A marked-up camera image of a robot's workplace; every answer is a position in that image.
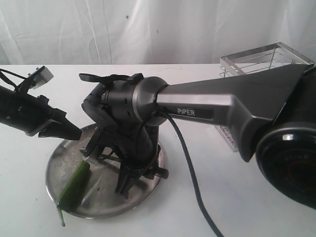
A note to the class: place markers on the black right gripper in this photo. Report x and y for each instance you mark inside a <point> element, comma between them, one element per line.
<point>137,147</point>

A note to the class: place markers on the white backdrop curtain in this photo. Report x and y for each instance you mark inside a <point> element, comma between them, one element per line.
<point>149,31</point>

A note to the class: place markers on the wire mesh utensil holder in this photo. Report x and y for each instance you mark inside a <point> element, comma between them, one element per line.
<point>247,61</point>

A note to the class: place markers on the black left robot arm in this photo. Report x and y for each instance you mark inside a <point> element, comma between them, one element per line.
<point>13,109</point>

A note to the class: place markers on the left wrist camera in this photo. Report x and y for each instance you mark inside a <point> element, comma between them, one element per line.
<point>40,77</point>

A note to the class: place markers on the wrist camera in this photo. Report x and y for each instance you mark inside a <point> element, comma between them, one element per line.
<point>40,77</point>
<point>96,145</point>

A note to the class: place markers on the round steel plate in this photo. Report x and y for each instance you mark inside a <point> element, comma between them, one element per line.
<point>99,198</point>

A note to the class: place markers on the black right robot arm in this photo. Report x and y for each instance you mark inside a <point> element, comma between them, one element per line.
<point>286,157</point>

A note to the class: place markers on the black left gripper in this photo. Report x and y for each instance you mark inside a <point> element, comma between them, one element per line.
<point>47,121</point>

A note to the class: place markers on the green cucumber with stem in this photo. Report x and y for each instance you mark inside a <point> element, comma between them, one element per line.
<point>72,194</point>

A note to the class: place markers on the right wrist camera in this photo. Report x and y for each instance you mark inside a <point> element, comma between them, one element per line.
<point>96,145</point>

